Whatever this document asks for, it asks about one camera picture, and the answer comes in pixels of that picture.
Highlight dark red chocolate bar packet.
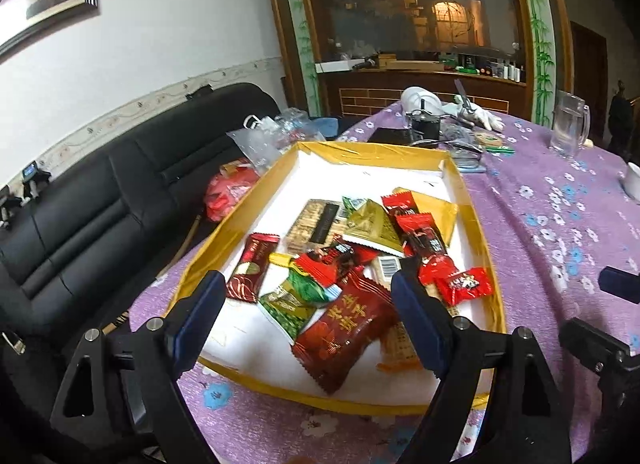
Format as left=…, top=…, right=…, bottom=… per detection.
left=226, top=233, right=281, bottom=305

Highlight eyeglasses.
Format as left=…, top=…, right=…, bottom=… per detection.
left=410, top=139, right=483, bottom=169

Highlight yellow snack packet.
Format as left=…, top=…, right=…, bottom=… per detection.
left=392, top=186, right=460, bottom=249

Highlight small black device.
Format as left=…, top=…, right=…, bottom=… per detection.
left=406, top=111, right=442, bottom=142

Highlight black leather sofa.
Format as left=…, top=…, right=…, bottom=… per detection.
left=0, top=81, right=283, bottom=395

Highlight purple floral tablecloth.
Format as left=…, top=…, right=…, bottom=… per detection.
left=127, top=98, right=640, bottom=464

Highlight long red black candy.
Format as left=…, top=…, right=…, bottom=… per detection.
left=395, top=213, right=461, bottom=289

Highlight blue cloth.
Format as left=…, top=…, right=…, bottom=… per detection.
left=307, top=115, right=346, bottom=139

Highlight short red black candy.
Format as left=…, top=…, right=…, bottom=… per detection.
left=381, top=192, right=420, bottom=217

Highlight red white candy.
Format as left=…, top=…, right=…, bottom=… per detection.
left=434, top=266, right=495, bottom=307

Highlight orange cracker packet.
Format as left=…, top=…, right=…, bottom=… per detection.
left=370, top=255, right=426, bottom=374

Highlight yellow cracker packet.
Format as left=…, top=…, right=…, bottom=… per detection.
left=286, top=199, right=351, bottom=255

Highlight large clear plastic bag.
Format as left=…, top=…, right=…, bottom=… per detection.
left=225, top=106, right=326, bottom=177

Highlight white glove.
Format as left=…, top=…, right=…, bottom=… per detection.
left=452, top=94, right=508, bottom=132

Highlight small black gadget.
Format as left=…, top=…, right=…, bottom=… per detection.
left=20, top=160, right=53, bottom=202
left=0, top=194, right=23, bottom=231

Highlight brown wooden door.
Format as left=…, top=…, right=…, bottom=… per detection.
left=570, top=18, right=611, bottom=137

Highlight white cup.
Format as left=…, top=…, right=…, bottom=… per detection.
left=620, top=161, right=640, bottom=205

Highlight black booklet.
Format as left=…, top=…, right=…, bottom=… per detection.
left=367, top=128, right=413, bottom=145

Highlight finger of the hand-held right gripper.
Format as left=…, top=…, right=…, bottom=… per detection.
left=599, top=266, right=640, bottom=305
left=557, top=318, right=640, bottom=380

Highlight wooden glass cabinet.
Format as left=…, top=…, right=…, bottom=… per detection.
left=260, top=0, right=573, bottom=129

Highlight glass mug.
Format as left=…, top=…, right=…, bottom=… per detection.
left=549, top=90, right=591, bottom=159

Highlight small clear plastic bags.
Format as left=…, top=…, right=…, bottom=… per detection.
left=440, top=121, right=473, bottom=145

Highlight wooden stick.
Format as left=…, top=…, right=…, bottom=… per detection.
left=102, top=214, right=203, bottom=337

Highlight green biscuit packet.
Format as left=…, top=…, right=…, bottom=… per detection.
left=472, top=131, right=516, bottom=155

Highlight red plastic bag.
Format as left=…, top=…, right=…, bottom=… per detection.
left=202, top=159, right=258, bottom=222

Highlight small green snack packet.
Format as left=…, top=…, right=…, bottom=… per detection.
left=341, top=195, right=371, bottom=219

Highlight yellow cardboard box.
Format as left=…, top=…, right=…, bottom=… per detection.
left=172, top=140, right=507, bottom=417

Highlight large red snack packet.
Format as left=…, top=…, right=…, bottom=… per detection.
left=291, top=275, right=401, bottom=395

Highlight green pea snack packet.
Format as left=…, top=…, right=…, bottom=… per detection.
left=257, top=253, right=338, bottom=346

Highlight silver booklet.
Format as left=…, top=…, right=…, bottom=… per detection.
left=450, top=144, right=487, bottom=175

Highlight small dark red candy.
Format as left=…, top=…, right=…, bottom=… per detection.
left=292, top=244, right=381, bottom=289

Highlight gold triangular snack packet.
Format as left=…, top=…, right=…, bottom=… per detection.
left=341, top=199, right=406, bottom=259

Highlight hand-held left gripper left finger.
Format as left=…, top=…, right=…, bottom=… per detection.
left=50, top=270, right=228, bottom=464

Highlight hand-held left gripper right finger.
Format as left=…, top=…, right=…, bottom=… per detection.
left=390, top=269, right=571, bottom=464

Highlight grey phone stand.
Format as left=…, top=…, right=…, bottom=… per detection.
left=452, top=78, right=478, bottom=119

